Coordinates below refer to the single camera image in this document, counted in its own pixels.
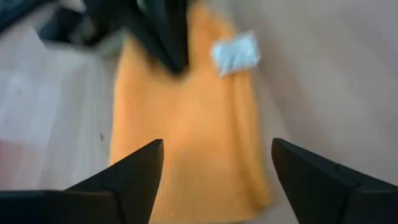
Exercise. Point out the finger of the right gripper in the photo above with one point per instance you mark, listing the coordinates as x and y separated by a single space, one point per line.
168 37

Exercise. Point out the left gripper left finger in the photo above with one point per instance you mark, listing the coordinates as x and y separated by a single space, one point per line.
133 180

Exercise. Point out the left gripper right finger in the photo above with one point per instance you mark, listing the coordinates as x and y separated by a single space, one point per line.
314 180

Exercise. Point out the orange microfiber towel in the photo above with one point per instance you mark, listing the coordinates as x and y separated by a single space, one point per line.
192 124

